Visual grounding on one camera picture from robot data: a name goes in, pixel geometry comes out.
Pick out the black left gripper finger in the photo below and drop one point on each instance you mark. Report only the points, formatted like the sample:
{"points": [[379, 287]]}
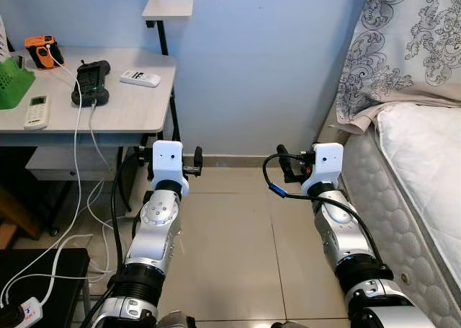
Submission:
{"points": [[197, 158]]}

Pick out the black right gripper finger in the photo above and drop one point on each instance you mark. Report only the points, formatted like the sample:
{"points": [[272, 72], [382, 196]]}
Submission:
{"points": [[282, 153]]}

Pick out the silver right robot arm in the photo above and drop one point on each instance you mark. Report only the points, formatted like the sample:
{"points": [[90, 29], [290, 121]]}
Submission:
{"points": [[338, 234]]}

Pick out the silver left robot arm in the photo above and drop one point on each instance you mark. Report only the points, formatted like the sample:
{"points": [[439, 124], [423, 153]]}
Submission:
{"points": [[155, 234]]}

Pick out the grey bedside desk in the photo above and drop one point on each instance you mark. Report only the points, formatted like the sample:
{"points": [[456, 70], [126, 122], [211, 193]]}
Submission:
{"points": [[122, 108]]}

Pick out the slim white remote control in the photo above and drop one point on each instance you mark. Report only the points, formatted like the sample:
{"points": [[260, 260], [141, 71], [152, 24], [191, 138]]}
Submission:
{"points": [[140, 78]]}

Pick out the grey quilted mattress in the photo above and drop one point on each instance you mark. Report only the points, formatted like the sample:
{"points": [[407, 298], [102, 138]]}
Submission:
{"points": [[392, 220]]}

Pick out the grey desk drawer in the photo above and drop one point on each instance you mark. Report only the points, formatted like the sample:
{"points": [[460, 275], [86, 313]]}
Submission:
{"points": [[65, 162]]}

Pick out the black metal shelf pole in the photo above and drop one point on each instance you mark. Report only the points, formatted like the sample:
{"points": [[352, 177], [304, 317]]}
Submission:
{"points": [[161, 36]]}

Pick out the black charging dock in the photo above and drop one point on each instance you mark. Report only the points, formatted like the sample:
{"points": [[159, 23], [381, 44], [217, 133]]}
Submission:
{"points": [[92, 79]]}

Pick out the small white shelf board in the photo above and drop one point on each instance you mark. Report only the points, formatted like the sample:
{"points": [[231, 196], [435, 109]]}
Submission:
{"points": [[167, 8]]}

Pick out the black low stool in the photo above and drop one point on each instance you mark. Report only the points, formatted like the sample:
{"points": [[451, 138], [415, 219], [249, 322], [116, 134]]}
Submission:
{"points": [[65, 263]]}

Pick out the white air conditioner remote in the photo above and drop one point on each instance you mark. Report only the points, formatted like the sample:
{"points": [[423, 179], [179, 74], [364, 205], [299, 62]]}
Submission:
{"points": [[36, 113]]}

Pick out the grey floral patterned pillow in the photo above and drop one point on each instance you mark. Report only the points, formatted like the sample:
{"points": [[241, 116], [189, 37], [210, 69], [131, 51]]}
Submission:
{"points": [[403, 40]]}

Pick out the brown wooden furniture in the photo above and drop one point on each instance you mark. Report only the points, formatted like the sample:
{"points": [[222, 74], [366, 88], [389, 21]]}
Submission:
{"points": [[14, 220]]}

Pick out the orange black charger device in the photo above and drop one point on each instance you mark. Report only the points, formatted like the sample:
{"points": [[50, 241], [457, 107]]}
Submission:
{"points": [[39, 54]]}

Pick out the green plastic basket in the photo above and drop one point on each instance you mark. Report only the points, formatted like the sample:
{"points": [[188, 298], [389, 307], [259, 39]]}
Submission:
{"points": [[13, 86]]}

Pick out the white power strip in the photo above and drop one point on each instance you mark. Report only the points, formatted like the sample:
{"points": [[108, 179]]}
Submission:
{"points": [[25, 312]]}

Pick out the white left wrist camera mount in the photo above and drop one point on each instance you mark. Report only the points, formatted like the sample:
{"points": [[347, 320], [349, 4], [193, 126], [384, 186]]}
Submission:
{"points": [[167, 158]]}

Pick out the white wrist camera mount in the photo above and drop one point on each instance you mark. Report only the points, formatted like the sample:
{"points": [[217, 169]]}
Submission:
{"points": [[167, 158], [328, 162]]}

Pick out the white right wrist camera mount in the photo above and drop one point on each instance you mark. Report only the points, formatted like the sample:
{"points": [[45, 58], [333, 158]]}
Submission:
{"points": [[328, 162]]}

